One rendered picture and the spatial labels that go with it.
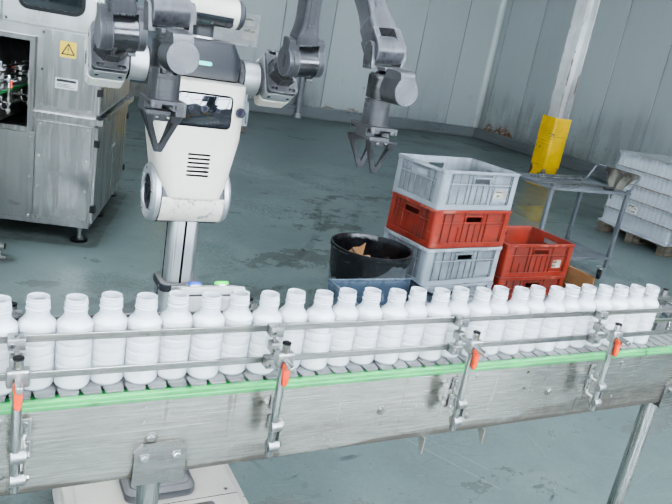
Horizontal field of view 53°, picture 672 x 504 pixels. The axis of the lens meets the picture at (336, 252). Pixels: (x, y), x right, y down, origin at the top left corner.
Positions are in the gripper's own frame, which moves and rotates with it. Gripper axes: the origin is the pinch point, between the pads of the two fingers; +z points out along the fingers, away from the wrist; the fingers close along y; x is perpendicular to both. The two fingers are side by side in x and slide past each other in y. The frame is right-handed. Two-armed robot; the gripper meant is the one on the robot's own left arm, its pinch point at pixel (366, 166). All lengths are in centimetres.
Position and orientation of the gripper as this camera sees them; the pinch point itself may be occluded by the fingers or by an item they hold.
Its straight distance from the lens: 150.2
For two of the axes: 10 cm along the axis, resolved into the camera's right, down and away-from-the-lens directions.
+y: -4.4, -3.2, 8.4
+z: -1.6, 9.5, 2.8
